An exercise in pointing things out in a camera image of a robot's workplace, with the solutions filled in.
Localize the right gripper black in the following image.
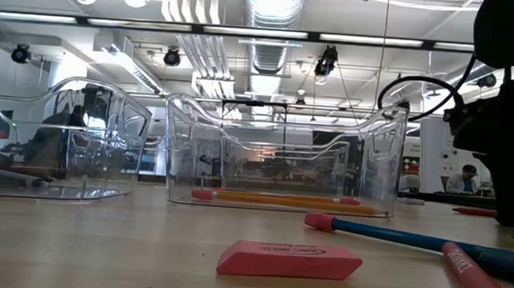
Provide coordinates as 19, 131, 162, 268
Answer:
437, 52, 514, 227

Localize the red crayon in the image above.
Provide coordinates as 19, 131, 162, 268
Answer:
451, 205, 498, 218

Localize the clear plastic bin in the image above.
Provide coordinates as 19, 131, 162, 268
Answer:
159, 91, 410, 221
218, 132, 352, 200
0, 72, 154, 206
44, 121, 170, 188

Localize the blue pencil with pink eraser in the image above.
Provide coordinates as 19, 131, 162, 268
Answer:
302, 210, 514, 268

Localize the black ceiling spotlight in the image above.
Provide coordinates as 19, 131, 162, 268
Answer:
162, 46, 182, 68
475, 71, 498, 90
10, 43, 34, 65
313, 44, 340, 78

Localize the person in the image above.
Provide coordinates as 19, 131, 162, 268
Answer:
444, 161, 481, 196

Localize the dark blue marker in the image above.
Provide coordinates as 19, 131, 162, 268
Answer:
469, 245, 514, 287

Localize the red marker pen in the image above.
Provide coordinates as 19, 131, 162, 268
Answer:
438, 240, 514, 288

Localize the black overhead light bar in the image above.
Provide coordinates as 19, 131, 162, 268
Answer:
0, 10, 477, 53

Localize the pink rubber eraser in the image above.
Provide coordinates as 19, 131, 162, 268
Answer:
215, 237, 365, 284

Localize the silver ventilation duct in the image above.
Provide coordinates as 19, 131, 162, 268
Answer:
241, 0, 306, 76

